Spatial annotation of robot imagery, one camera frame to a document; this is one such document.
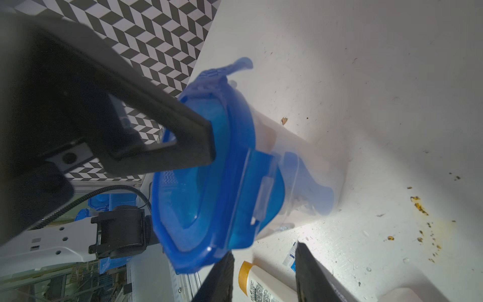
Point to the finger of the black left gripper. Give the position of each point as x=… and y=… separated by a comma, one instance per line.
x=131, y=126

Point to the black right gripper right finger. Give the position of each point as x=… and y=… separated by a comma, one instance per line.
x=314, y=282

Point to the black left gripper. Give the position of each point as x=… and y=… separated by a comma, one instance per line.
x=55, y=114

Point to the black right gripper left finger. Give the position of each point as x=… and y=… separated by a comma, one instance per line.
x=218, y=286

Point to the shampoo bottle gold cap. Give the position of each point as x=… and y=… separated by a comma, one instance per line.
x=260, y=286

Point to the blue lid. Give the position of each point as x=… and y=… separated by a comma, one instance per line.
x=201, y=213

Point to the clear plastic cup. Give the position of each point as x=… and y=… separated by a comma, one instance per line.
x=307, y=187

